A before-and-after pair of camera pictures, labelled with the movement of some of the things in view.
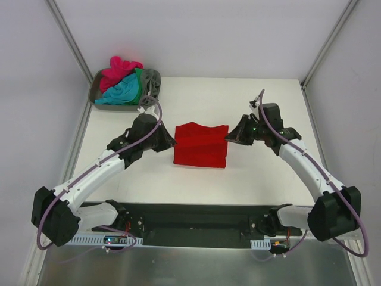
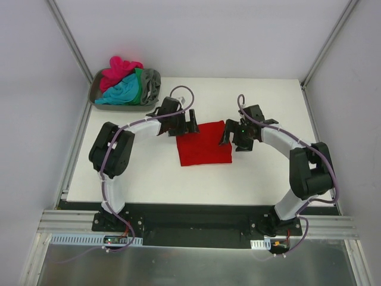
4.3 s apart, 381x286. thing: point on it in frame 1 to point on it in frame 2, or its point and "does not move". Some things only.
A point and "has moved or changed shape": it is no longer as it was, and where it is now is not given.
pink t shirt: [118, 70] does not move
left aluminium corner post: [69, 39] does not move
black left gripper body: [159, 137] to [184, 124]
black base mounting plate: [187, 225] does not move
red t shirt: [200, 145] has moved or changed shape
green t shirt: [137, 100] does not move
